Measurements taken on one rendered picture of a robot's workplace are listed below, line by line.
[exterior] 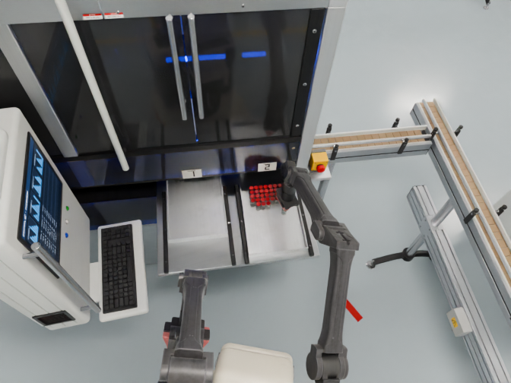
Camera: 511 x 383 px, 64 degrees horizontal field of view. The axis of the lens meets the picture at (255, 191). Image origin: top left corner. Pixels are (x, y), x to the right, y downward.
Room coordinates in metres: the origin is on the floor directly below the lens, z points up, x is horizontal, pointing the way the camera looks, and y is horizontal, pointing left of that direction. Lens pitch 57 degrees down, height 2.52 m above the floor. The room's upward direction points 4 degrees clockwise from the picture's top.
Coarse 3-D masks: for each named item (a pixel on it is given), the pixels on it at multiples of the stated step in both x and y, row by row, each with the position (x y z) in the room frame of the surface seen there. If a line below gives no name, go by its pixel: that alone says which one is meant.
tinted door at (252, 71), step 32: (224, 32) 1.08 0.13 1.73; (256, 32) 1.10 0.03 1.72; (288, 32) 1.12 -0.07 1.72; (192, 64) 1.06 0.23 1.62; (224, 64) 1.08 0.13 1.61; (256, 64) 1.10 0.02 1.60; (288, 64) 1.12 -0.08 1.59; (192, 96) 1.05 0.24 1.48; (224, 96) 1.08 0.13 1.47; (256, 96) 1.10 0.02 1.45; (288, 96) 1.12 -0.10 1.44; (224, 128) 1.08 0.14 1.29; (256, 128) 1.10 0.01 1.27; (288, 128) 1.13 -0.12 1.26
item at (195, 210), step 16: (208, 176) 1.12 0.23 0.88; (176, 192) 1.02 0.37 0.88; (192, 192) 1.02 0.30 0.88; (208, 192) 1.03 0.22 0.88; (176, 208) 0.93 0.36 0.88; (192, 208) 0.94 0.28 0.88; (208, 208) 0.94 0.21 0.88; (224, 208) 0.93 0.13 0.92; (176, 224) 0.85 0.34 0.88; (192, 224) 0.85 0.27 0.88; (208, 224) 0.86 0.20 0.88; (224, 224) 0.87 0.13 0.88; (176, 240) 0.76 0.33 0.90; (192, 240) 0.78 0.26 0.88
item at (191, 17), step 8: (192, 16) 1.00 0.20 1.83; (192, 24) 0.99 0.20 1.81; (192, 32) 0.99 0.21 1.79; (192, 40) 0.99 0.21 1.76; (192, 48) 0.99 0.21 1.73; (192, 56) 0.99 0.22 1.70; (200, 80) 1.00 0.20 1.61; (200, 88) 0.99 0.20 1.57; (200, 96) 0.99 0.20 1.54; (200, 104) 0.99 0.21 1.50; (200, 112) 0.99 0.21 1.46
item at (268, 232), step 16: (240, 192) 1.02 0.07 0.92; (272, 208) 0.97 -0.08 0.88; (256, 224) 0.88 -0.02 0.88; (272, 224) 0.88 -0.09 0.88; (288, 224) 0.89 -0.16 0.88; (256, 240) 0.80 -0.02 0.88; (272, 240) 0.80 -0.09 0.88; (288, 240) 0.81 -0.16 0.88; (304, 240) 0.81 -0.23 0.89; (256, 256) 0.72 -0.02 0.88
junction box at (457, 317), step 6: (450, 312) 0.65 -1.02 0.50; (456, 312) 0.64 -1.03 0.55; (462, 312) 0.64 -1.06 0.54; (450, 318) 0.63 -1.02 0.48; (456, 318) 0.62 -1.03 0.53; (462, 318) 0.61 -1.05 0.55; (456, 324) 0.59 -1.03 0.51; (462, 324) 0.59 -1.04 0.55; (468, 324) 0.59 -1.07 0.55; (456, 330) 0.57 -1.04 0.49; (462, 330) 0.56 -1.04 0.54; (468, 330) 0.56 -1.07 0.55; (456, 336) 0.55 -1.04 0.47
